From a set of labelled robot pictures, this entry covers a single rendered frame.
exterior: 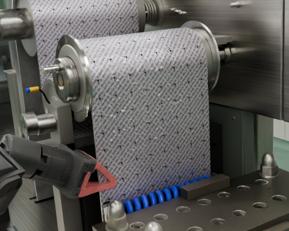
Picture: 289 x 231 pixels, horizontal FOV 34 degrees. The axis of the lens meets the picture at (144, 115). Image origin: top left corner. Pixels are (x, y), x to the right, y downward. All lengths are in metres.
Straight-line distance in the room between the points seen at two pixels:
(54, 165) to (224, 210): 0.28
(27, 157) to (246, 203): 0.37
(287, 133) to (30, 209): 3.24
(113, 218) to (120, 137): 0.14
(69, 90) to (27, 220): 0.44
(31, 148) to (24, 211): 0.47
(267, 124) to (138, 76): 0.50
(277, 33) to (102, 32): 0.37
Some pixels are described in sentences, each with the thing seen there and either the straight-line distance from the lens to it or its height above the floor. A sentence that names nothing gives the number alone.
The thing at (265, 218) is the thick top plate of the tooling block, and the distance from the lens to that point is 0.77.
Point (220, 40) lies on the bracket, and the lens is 0.93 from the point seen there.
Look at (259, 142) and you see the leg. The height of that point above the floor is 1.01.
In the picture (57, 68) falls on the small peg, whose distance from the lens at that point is 0.78.
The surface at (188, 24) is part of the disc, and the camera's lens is 0.92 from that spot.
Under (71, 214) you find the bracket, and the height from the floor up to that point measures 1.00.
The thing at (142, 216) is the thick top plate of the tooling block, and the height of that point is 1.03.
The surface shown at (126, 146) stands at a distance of 0.80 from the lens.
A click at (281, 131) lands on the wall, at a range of 4.21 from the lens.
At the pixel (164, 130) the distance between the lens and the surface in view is 0.83.
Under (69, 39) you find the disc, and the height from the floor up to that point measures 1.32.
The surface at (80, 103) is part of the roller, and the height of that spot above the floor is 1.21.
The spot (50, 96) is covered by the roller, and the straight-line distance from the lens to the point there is 0.95.
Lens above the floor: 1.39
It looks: 15 degrees down
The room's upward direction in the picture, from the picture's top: 4 degrees counter-clockwise
